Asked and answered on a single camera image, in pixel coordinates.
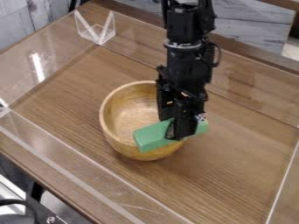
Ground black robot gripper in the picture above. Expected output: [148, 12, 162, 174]
[156, 40, 222, 141]

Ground brown wooden bowl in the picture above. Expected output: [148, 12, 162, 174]
[99, 80, 184, 161]

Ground green rectangular block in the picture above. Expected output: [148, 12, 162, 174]
[132, 115, 210, 153]

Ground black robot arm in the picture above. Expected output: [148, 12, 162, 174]
[155, 0, 220, 140]

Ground clear acrylic tray walls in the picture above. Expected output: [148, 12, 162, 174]
[0, 2, 299, 224]

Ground clear acrylic corner bracket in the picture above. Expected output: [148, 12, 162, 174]
[73, 10, 116, 46]

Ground black table leg frame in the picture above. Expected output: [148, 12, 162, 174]
[25, 182, 68, 224]

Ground black cable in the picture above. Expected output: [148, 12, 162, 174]
[0, 199, 39, 224]

